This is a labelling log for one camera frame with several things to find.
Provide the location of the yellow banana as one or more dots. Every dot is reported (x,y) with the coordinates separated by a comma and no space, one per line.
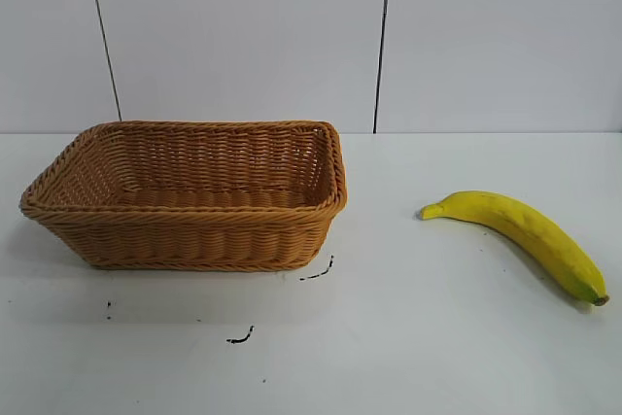
(534,232)

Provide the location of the brown woven wicker basket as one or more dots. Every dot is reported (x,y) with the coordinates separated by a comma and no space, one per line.
(194,235)

